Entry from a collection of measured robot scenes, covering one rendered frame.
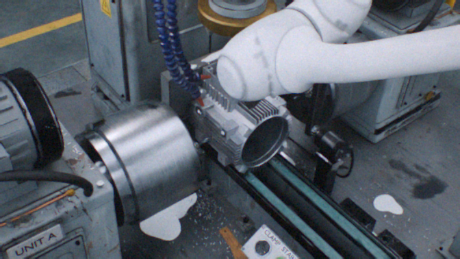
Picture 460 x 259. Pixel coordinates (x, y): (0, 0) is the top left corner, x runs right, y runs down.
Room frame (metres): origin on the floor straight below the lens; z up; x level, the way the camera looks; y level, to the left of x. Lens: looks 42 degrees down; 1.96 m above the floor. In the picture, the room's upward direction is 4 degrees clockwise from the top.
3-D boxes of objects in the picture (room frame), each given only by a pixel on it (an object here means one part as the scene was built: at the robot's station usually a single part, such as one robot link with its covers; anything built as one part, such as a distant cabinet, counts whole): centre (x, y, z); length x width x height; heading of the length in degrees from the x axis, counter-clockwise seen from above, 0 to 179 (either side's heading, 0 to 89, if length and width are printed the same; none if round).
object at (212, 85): (1.13, 0.00, 1.11); 0.12 x 0.11 x 0.07; 41
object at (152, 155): (0.87, 0.24, 1.04); 0.37 x 0.25 x 0.25; 131
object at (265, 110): (1.10, -0.02, 1.02); 0.20 x 0.19 x 0.19; 41
